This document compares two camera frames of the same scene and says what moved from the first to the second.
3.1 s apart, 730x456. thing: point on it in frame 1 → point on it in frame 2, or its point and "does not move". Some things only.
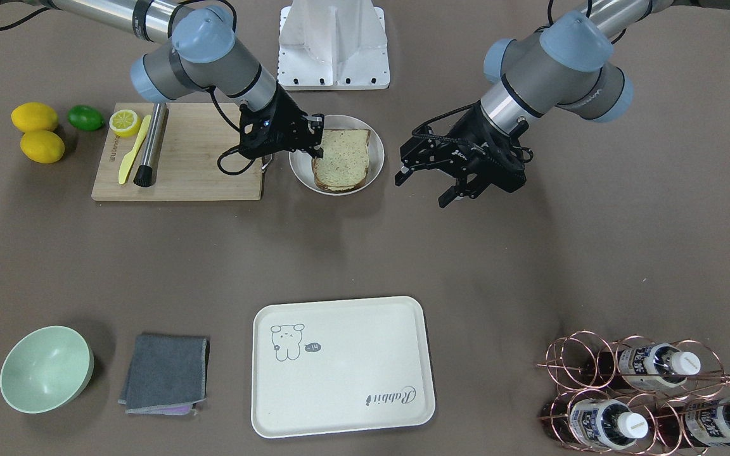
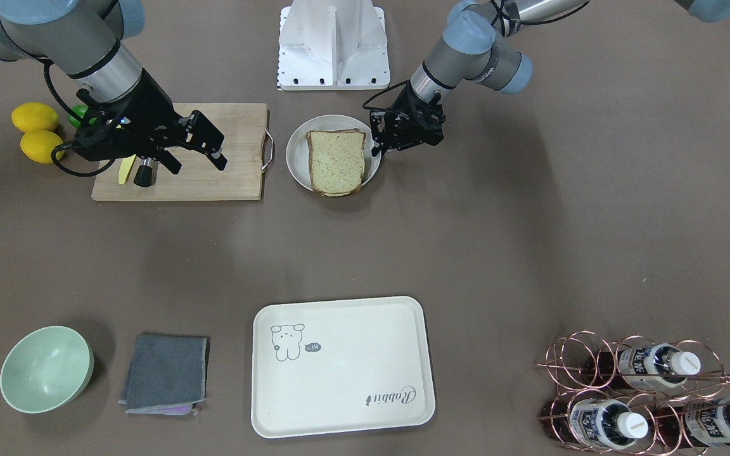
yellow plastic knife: [128, 158] does not move
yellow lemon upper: [35, 116] does not move
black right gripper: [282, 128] → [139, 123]
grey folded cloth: [167, 375] does not move
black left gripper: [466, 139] → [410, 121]
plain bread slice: [345, 163] does not move
